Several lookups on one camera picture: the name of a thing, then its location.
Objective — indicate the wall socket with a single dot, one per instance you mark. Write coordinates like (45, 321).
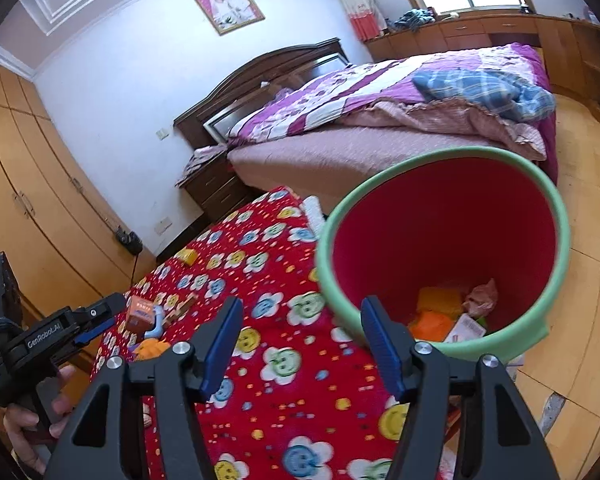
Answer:
(163, 225)

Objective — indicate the yellow foam fruit net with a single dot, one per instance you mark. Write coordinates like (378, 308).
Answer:
(437, 297)

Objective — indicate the brown cardboard piece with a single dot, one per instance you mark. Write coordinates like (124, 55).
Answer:
(180, 307)

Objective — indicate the black charger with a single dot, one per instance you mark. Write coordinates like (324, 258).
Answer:
(130, 242)

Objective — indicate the bed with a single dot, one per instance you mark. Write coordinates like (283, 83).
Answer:
(305, 160)

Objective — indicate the orange foam fruit net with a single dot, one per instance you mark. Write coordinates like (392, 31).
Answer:
(430, 325)

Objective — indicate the wall switch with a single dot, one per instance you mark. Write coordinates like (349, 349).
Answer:
(162, 134)

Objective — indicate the wooden wardrobe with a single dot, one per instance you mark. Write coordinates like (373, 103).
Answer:
(30, 160)

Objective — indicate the person's left hand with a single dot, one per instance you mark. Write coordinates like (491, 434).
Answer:
(62, 407)

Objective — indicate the small yellow block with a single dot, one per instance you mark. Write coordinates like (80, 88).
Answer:
(187, 256)

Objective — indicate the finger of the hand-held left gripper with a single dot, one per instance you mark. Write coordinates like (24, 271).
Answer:
(91, 335)
(102, 310)

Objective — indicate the blue plaid cloth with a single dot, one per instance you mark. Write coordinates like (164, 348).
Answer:
(480, 87)

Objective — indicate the light blue plastic piece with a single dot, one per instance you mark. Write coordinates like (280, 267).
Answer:
(156, 327)

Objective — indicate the purple patterned quilt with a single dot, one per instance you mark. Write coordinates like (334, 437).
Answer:
(380, 85)

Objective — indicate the blue-green clothes pile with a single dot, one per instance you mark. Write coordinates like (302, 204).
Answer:
(415, 20)

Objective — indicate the framed wall photo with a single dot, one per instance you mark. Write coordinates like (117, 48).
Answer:
(228, 7)

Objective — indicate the long wooden window cabinet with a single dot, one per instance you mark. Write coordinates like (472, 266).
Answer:
(480, 32)

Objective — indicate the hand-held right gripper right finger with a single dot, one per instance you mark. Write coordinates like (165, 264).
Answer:
(382, 345)

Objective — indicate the orange cardboard box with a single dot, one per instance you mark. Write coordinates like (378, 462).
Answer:
(139, 315)

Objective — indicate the red bin with green rim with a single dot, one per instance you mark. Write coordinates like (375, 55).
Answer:
(430, 220)

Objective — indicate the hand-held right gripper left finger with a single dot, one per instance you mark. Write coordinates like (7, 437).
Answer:
(222, 345)

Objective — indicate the dark wooden headboard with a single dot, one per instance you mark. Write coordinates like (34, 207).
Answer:
(240, 87)

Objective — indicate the yellow toy piece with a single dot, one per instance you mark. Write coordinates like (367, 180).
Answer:
(150, 349)

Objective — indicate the dark wooden nightstand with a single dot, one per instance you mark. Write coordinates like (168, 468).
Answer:
(220, 185)

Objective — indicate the red smiley flower tablecloth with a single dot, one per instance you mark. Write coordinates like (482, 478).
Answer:
(290, 385)

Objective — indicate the white and red curtain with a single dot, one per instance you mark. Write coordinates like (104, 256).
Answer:
(360, 10)

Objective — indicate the pink clothes pile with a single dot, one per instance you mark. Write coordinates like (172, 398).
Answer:
(200, 160)

